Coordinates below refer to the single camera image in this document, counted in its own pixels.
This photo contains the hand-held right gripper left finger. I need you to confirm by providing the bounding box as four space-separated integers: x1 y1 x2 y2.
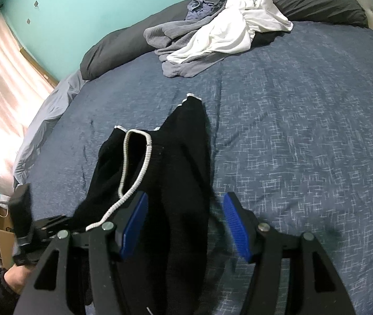
15 191 150 315

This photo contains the dark grey pillow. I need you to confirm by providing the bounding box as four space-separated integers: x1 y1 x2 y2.
80 0 207 81
206 0 370 29

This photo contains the light grey bed sheet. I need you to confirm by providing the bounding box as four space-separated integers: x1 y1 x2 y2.
12 70 90 184

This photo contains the grey hoodie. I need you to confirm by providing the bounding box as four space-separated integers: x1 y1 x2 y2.
144 5 249 79

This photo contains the black sweater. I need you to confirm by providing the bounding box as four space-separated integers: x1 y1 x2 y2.
65 93 226 315

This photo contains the blue-grey garment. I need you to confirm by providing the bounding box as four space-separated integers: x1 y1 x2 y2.
186 0 227 24

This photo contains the white shirt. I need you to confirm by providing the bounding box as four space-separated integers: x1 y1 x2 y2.
166 0 294 65

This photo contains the blue patterned bedspread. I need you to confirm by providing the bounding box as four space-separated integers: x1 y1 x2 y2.
16 20 373 315

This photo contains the pink curtain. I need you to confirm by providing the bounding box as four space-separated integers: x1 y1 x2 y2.
0 7 59 184

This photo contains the person's left hand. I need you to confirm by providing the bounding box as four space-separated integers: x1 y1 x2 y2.
4 262 38 295

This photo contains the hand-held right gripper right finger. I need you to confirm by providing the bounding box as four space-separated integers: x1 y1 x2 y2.
222 192 358 315

